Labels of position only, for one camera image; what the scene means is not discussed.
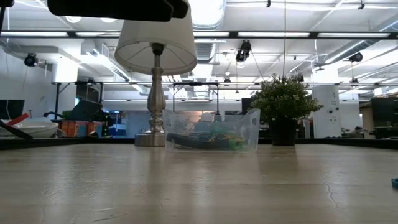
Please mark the yellow rubber band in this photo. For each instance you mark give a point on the yellow rubber band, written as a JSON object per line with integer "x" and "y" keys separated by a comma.
{"x": 233, "y": 137}

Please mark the black table frame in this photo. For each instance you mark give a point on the black table frame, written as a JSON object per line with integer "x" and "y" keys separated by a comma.
{"x": 93, "y": 141}

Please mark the black ceiling camera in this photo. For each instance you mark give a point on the black ceiling camera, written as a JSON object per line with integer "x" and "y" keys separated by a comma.
{"x": 30, "y": 59}
{"x": 356, "y": 57}
{"x": 244, "y": 49}

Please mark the white bowl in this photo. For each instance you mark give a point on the white bowl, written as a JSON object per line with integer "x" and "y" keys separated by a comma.
{"x": 34, "y": 129}

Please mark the black rack frame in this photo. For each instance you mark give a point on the black rack frame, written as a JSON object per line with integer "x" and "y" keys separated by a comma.
{"x": 57, "y": 99}
{"x": 196, "y": 83}

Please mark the black monitor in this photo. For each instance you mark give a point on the black monitor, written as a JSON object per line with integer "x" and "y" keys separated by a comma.
{"x": 384, "y": 112}
{"x": 12, "y": 109}

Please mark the potted green plant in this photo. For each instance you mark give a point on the potted green plant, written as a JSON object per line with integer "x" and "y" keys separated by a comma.
{"x": 283, "y": 130}

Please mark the black overhead frame bar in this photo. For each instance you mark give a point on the black overhead frame bar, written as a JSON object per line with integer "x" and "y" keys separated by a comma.
{"x": 71, "y": 34}

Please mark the black tilted case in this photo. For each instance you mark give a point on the black tilted case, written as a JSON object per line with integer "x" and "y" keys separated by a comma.
{"x": 84, "y": 109}

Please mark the white shade table lamp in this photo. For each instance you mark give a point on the white shade table lamp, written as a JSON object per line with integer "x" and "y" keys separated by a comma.
{"x": 155, "y": 40}

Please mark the blue rubber band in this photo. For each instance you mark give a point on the blue rubber band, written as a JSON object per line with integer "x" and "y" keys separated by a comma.
{"x": 395, "y": 183}

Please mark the teal rubber band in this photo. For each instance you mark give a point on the teal rubber band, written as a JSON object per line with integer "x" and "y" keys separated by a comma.
{"x": 199, "y": 136}

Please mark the orange patterned box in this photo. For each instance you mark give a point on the orange patterned box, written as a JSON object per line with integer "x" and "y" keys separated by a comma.
{"x": 71, "y": 128}

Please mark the clear plastic bin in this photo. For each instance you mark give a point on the clear plastic bin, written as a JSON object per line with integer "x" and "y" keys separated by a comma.
{"x": 252, "y": 124}

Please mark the red strip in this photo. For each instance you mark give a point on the red strip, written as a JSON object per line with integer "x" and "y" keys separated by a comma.
{"x": 18, "y": 119}

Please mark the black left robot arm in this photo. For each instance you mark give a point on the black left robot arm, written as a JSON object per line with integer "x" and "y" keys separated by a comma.
{"x": 6, "y": 3}

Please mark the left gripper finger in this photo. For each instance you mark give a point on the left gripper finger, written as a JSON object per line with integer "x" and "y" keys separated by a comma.
{"x": 180, "y": 7}

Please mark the wide black rubber band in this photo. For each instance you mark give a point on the wide black rubber band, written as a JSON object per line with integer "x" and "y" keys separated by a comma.
{"x": 186, "y": 141}

